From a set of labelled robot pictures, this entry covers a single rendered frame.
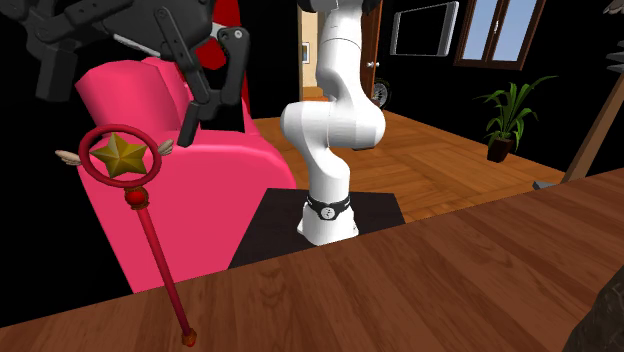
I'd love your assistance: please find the brown framed window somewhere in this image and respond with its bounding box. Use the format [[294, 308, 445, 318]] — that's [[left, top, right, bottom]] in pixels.
[[453, 0, 548, 71]]

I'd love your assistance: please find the brown wooden door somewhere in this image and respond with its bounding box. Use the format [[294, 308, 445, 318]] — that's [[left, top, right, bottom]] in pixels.
[[360, 0, 384, 101]]

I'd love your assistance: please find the black spoked wheel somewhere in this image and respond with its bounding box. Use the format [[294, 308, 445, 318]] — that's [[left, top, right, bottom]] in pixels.
[[372, 77, 393, 111]]

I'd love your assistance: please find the slanted wooden post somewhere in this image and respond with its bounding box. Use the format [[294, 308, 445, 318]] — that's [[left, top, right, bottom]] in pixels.
[[532, 75, 624, 191]]

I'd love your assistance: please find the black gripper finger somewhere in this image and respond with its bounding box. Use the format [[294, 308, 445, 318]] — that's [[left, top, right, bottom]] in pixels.
[[25, 11, 95, 104], [154, 7, 253, 148]]

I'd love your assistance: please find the black robot stand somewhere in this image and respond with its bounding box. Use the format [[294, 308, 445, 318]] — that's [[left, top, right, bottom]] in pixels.
[[228, 187, 407, 270]]

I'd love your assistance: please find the green potted plant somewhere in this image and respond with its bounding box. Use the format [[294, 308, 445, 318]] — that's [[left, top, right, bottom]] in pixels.
[[474, 74, 560, 164]]

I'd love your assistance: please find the dark rock-like object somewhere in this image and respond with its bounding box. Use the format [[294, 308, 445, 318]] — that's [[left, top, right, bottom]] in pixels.
[[560, 276, 624, 352]]

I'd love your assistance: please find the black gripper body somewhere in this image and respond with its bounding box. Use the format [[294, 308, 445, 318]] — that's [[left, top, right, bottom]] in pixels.
[[0, 0, 217, 63]]

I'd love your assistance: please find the red star wand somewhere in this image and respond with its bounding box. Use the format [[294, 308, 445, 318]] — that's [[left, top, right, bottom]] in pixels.
[[54, 123, 198, 349]]

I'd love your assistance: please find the pink sofa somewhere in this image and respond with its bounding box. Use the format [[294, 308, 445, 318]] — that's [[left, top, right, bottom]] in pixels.
[[73, 56, 298, 295]]

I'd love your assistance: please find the wall television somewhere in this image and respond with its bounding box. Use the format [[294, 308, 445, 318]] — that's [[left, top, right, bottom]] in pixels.
[[389, 1, 461, 59]]

